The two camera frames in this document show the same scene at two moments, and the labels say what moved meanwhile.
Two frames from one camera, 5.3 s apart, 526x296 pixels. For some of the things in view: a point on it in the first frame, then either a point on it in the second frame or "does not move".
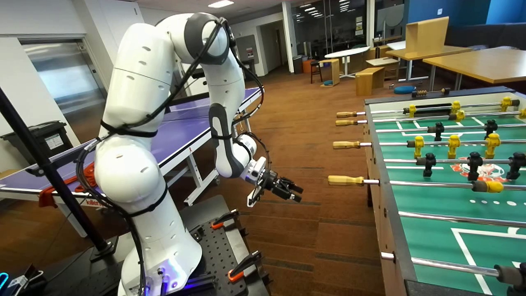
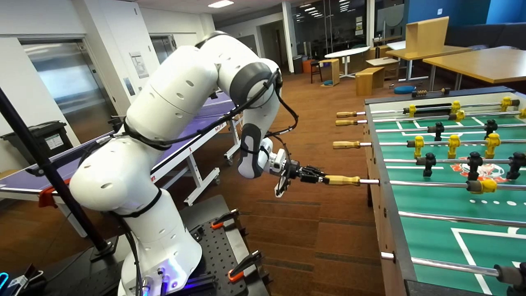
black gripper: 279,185 to 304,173
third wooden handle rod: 379,122 does not move
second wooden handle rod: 350,144 does not move
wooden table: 484,63 does not move
